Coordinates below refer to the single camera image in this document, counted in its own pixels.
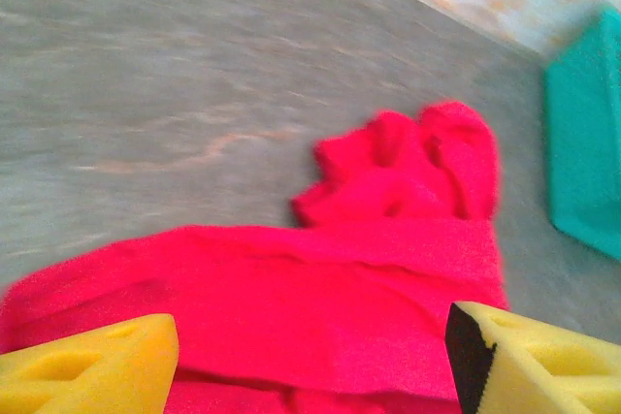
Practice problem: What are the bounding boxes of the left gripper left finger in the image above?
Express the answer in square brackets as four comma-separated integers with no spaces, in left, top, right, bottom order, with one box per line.
[0,312,180,414]

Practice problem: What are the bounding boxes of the red t-shirt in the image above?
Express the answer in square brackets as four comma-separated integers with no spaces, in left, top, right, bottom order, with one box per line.
[0,100,510,414]

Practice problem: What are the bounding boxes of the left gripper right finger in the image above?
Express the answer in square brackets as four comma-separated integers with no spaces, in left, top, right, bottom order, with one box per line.
[444,301,621,414]

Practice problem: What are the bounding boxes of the teal plastic mesh basket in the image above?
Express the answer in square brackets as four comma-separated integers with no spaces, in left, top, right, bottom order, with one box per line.
[542,6,621,263]

